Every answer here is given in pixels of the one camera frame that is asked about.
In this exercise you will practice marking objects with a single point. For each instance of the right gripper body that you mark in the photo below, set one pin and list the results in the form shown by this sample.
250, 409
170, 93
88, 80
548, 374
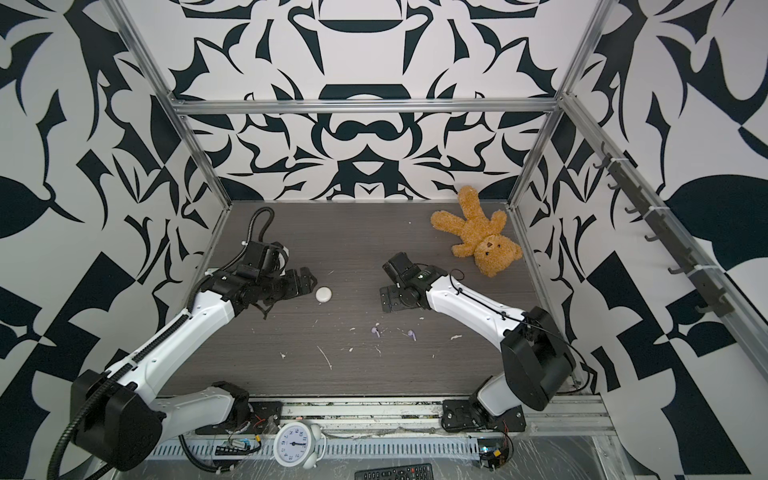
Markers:
396, 297

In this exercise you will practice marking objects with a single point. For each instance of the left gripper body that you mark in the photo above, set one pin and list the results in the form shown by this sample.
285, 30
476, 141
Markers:
287, 284

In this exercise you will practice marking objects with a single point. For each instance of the white earbud charging case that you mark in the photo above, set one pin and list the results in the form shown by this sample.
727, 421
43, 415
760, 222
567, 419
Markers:
323, 294

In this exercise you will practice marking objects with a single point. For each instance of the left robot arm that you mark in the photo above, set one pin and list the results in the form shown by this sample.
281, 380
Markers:
118, 416

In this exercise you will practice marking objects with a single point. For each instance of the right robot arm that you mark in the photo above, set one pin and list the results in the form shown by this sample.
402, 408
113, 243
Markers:
537, 360

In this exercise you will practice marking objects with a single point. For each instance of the brown teddy bear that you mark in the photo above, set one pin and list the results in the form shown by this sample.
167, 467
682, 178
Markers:
481, 237

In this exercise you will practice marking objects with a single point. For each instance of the white round alarm clock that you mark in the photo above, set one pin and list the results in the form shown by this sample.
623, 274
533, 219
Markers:
299, 444

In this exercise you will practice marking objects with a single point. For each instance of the green circuit board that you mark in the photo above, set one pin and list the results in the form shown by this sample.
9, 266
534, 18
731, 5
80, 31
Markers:
494, 457

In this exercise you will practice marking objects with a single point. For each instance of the black remote control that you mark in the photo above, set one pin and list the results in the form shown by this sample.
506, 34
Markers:
422, 471

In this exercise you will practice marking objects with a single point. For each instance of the white slotted cable duct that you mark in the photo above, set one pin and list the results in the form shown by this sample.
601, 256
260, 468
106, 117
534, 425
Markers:
459, 448

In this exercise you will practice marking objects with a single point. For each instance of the black wall hook rail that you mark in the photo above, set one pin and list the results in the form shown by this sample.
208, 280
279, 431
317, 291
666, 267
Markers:
666, 229

